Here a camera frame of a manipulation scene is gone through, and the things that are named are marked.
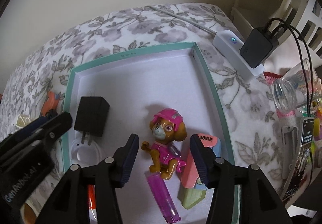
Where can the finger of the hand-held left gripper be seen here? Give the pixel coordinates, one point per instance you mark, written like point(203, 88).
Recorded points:
point(57, 125)
point(31, 127)

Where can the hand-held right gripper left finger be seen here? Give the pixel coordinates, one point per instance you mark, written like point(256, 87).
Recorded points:
point(129, 161)

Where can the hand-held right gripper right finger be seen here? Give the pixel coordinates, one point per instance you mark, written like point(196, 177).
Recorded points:
point(201, 161)

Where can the cream plastic frame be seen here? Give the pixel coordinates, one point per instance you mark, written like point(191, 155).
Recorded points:
point(21, 120)

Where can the orange blue fidget toy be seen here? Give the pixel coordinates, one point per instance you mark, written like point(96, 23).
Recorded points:
point(51, 100)

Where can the white smart watch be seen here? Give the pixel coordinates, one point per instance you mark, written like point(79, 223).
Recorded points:
point(75, 151)

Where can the black wall charger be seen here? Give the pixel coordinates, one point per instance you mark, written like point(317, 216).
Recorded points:
point(90, 115)

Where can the puppy toy figure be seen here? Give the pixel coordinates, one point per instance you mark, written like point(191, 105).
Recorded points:
point(163, 156)

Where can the purple tube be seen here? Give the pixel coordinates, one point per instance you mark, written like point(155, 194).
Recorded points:
point(161, 193)

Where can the orange tube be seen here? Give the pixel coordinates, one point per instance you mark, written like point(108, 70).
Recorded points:
point(91, 198)

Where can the teal cardboard box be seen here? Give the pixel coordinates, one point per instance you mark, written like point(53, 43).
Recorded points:
point(151, 80)

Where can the tape roll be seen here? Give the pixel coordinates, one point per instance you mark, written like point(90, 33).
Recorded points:
point(26, 207)

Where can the packaged item card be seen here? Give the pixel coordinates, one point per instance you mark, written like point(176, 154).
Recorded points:
point(300, 153)

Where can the red knitted cloth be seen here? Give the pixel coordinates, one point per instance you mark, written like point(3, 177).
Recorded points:
point(270, 76)

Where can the clear glass jar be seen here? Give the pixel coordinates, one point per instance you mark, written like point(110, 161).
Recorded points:
point(289, 88)

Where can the white power strip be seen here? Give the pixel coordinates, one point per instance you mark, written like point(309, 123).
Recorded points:
point(226, 39)

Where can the black plugged power adapter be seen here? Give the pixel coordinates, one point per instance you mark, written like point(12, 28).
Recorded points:
point(257, 45)

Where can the floral printed blanket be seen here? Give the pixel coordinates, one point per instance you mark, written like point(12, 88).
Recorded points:
point(151, 27)

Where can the white wooden furniture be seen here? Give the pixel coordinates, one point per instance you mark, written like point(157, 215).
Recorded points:
point(264, 0)

